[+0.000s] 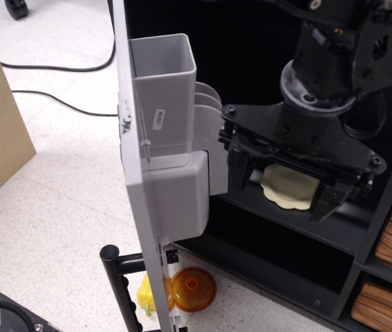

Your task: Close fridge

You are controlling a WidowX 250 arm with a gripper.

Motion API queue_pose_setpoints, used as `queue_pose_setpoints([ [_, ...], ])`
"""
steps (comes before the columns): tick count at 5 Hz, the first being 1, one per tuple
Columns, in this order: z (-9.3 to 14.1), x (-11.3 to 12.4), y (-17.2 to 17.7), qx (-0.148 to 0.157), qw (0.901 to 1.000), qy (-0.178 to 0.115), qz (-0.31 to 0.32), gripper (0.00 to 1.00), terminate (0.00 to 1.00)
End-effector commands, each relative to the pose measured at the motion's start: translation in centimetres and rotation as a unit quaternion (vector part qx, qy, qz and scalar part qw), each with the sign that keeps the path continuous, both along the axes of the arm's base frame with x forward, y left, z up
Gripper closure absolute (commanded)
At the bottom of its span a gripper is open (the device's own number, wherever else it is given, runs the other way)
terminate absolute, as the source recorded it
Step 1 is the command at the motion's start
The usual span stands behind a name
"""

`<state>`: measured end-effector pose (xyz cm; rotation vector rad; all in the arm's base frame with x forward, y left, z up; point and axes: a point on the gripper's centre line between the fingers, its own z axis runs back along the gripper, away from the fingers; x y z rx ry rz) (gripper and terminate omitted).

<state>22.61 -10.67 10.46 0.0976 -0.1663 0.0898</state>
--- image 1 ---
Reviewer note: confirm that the grey toy fridge door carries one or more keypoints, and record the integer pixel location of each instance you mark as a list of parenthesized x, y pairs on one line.
[(171, 157)]

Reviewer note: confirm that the yellow toy bell pepper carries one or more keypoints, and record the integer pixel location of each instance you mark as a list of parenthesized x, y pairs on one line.
[(145, 296)]

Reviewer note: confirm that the black caster wheel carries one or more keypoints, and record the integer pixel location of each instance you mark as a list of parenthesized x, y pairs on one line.
[(17, 9)]

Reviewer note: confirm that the black fridge door handle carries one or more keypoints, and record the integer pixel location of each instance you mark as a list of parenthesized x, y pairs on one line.
[(117, 268)]

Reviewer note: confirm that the orange translucent plastic lid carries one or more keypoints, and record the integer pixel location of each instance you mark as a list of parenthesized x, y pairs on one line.
[(191, 289)]

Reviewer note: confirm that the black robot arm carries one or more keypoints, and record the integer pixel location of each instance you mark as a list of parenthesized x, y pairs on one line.
[(332, 102)]

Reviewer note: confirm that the lower wicker basket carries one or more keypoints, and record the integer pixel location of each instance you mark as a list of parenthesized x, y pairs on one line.
[(373, 306)]

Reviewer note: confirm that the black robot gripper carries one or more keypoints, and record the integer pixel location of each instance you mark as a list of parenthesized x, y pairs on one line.
[(315, 146)]

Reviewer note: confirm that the cream scalloped plate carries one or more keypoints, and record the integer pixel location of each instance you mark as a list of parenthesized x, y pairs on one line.
[(289, 189)]

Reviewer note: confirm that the dark grey fridge cabinet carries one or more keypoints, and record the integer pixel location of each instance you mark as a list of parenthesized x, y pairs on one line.
[(240, 49)]

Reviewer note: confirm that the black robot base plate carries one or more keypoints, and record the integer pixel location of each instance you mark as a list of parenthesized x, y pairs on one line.
[(11, 320)]

